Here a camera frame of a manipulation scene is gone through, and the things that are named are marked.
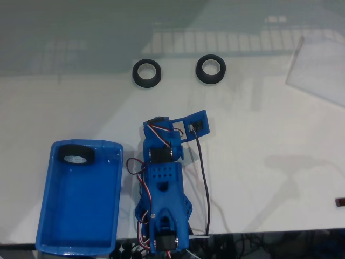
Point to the blue plastic bin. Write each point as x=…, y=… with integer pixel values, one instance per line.
x=81, y=210

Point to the small brown object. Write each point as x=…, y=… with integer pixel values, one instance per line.
x=340, y=202

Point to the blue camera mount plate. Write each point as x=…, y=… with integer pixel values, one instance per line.
x=199, y=117

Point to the clear plastic sheet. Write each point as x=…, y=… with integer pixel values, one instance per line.
x=318, y=70

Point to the black tape roll white label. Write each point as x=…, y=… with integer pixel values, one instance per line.
x=76, y=155

